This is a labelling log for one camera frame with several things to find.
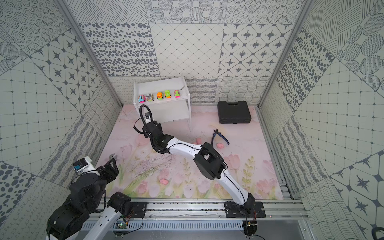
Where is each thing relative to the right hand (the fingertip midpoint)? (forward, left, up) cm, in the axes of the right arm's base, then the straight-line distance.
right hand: (150, 122), depth 89 cm
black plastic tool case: (+22, -56, -15) cm, 62 cm away
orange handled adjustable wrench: (-15, +25, -16) cm, 33 cm away
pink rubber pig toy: (-3, -29, -16) cm, 33 cm away
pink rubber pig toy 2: (-30, -11, -15) cm, 35 cm away
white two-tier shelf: (+2, -13, +16) cm, 21 cm away
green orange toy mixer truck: (+2, -10, +19) cm, 22 cm away
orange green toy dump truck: (+4, -13, +19) cm, 23 cm away
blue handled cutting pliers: (+5, -42, -17) cm, 45 cm away
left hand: (-29, +9, +8) cm, 31 cm away
